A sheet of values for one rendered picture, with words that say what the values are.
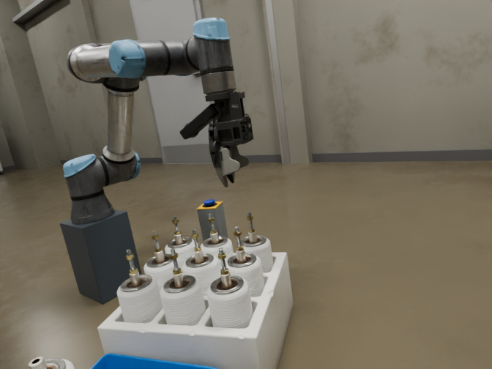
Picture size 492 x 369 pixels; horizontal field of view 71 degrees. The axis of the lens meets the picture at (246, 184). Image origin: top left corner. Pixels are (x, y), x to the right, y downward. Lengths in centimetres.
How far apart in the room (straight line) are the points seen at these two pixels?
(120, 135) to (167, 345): 76
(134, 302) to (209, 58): 57
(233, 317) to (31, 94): 694
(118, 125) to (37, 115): 619
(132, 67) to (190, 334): 58
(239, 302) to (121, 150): 79
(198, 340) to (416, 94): 253
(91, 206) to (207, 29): 82
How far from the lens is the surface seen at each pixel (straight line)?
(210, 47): 78
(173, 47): 84
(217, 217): 117
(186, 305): 82
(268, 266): 100
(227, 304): 77
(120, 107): 126
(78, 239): 138
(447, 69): 293
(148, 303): 89
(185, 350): 84
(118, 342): 93
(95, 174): 136
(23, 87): 746
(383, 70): 303
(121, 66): 79
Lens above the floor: 64
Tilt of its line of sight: 13 degrees down
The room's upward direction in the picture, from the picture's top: 8 degrees counter-clockwise
